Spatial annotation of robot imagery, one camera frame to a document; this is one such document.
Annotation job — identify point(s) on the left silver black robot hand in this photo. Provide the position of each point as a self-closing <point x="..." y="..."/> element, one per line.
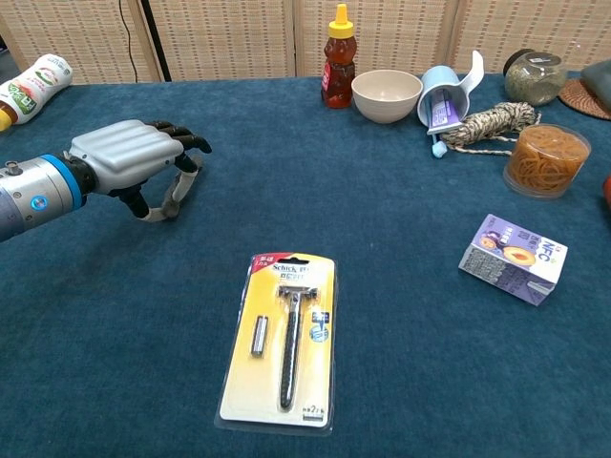
<point x="124" y="152"/>

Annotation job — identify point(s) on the dark strap piece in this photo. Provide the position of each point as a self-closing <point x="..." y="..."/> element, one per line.
<point x="170" y="210"/>

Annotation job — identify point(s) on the white sauce bottle yellow cap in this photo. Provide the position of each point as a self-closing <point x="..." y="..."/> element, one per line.
<point x="33" y="88"/>

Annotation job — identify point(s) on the black tripod stand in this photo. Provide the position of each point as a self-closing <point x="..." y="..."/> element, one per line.
<point x="157" y="43"/>

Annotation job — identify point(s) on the bamboo folding screen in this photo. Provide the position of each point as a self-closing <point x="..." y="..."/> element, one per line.
<point x="229" y="38"/>

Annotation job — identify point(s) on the blue felt tablecloth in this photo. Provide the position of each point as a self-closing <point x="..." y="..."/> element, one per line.
<point x="143" y="310"/>

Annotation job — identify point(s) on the honey bear bottle yellow cap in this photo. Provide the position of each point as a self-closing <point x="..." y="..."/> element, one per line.
<point x="338" y="71"/>

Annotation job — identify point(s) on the yellow razor blister pack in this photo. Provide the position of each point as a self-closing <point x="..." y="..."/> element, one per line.
<point x="248" y="372"/>

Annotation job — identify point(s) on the beige bowl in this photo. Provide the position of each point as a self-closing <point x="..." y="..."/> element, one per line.
<point x="386" y="100"/>

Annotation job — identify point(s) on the bundle of twisted twine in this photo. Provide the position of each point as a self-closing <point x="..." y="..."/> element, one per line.
<point x="496" y="119"/>

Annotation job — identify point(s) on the purple juice carton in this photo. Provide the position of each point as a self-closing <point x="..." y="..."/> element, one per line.
<point x="511" y="267"/>

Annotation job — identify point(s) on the glass jar black lid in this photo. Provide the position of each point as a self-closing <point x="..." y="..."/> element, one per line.
<point x="534" y="81"/>

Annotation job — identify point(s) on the clear tub of rubber bands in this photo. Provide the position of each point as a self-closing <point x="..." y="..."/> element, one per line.
<point x="544" y="162"/>

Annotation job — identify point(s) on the round brown woven coaster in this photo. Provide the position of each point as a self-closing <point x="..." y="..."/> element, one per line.
<point x="575" y="97"/>

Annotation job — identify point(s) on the folded grey cloth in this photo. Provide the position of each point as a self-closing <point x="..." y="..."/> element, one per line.
<point x="599" y="81"/>

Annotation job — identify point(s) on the red drink can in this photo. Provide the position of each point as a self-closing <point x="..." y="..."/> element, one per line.
<point x="608" y="191"/>

